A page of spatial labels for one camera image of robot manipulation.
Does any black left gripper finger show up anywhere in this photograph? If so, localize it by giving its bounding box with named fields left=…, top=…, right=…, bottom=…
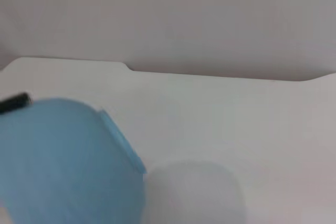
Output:
left=0, top=92, right=33, bottom=115

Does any blue bowl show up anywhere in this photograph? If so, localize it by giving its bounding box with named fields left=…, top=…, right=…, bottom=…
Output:
left=0, top=97, right=148, bottom=224

